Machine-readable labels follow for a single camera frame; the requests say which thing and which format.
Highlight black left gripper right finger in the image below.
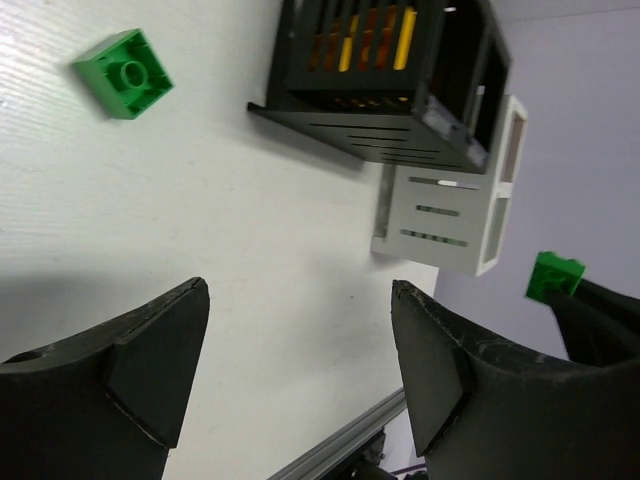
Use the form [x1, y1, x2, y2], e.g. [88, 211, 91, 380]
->
[391, 280, 639, 479]

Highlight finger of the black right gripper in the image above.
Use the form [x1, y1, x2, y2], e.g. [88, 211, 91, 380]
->
[579, 280, 639, 320]
[547, 291, 639, 365]

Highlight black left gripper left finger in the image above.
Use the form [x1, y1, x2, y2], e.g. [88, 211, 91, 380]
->
[1, 277, 209, 479]

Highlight dark green small square lego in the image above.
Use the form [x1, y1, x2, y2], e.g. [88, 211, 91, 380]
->
[71, 29, 174, 120]

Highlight orange long lego brick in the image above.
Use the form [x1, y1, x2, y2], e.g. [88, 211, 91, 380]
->
[308, 4, 417, 73]

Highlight white two-slot container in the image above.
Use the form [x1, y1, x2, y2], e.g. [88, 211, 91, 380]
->
[371, 95, 528, 276]

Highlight black two-slot container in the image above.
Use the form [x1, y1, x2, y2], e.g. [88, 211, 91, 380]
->
[248, 0, 512, 174]

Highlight aluminium table front rail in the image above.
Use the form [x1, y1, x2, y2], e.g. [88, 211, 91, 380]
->
[268, 388, 406, 480]

